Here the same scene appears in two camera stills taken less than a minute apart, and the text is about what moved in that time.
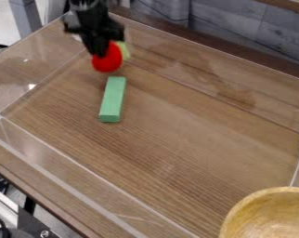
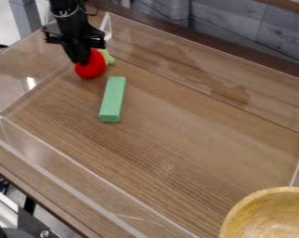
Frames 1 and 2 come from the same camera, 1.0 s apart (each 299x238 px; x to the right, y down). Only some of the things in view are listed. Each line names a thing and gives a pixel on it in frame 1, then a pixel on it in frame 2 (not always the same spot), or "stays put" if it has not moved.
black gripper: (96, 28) → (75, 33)
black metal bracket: (32, 225) stays put
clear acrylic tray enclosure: (212, 128) stays put
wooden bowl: (272, 214) stays put
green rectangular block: (114, 99) stays put
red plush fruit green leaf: (112, 61) → (99, 59)
